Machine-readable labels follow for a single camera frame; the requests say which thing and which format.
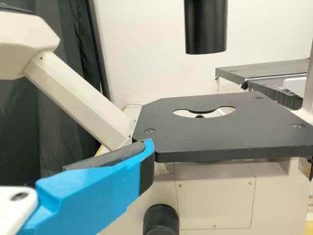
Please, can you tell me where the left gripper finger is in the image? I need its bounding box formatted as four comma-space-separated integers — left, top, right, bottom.
16, 138, 156, 235

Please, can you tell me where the cream microscope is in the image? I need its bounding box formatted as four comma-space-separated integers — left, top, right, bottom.
0, 0, 313, 235

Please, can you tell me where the black platform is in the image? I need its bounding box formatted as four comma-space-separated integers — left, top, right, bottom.
246, 79, 305, 111
215, 58, 310, 85

